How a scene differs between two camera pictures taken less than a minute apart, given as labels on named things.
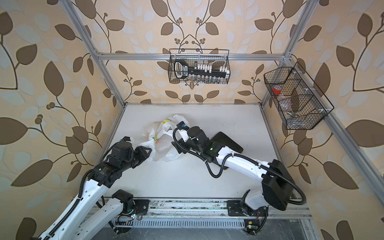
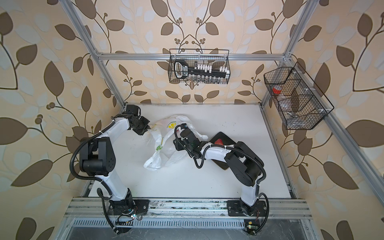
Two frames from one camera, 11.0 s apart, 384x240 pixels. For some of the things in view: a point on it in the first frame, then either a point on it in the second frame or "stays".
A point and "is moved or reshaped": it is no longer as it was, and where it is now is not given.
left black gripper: x=142 y=152 -> x=146 y=121
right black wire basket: x=303 y=106 stays
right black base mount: x=238 y=208 stays
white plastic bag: x=160 y=138 is moved or reshaped
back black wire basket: x=199 y=66 stays
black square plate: x=222 y=138 stays
